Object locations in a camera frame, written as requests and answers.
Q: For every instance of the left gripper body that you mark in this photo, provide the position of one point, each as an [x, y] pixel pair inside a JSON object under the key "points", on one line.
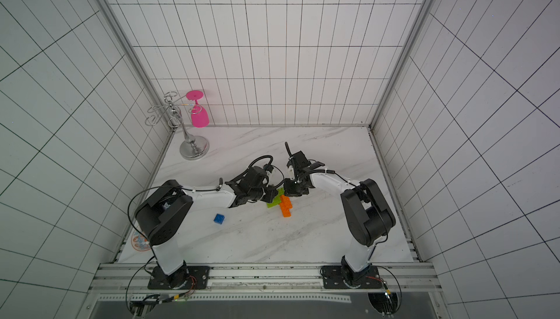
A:
{"points": [[262, 193]]}

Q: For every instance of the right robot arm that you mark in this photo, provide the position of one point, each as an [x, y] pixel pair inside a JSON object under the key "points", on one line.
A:
{"points": [[368, 215]]}

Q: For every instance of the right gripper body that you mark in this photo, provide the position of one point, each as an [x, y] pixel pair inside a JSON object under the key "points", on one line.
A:
{"points": [[295, 188]]}

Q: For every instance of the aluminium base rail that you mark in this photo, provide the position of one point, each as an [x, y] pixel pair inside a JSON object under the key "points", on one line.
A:
{"points": [[136, 279]]}

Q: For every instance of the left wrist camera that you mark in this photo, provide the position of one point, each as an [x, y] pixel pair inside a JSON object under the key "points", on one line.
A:
{"points": [[269, 168]]}

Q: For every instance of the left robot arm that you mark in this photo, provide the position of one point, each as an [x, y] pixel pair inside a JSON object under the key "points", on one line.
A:
{"points": [[160, 216]]}

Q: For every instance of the chrome glass holder stand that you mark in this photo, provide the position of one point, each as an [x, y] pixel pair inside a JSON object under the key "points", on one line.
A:
{"points": [[193, 147]]}

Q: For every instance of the orange lego brick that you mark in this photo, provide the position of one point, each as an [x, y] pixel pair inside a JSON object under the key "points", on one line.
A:
{"points": [[283, 206], [286, 201], [286, 212]]}

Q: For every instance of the blue lego brick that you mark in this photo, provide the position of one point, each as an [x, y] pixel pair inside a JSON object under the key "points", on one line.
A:
{"points": [[219, 219]]}

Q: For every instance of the red patterned plate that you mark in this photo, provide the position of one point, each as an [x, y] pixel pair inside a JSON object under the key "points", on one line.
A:
{"points": [[139, 242]]}

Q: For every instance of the pink plastic wine glass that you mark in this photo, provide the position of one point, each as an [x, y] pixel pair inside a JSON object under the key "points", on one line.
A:
{"points": [[198, 114]]}

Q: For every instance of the orange lego brick bottom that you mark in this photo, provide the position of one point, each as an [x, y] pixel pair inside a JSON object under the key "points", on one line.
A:
{"points": [[286, 212]]}

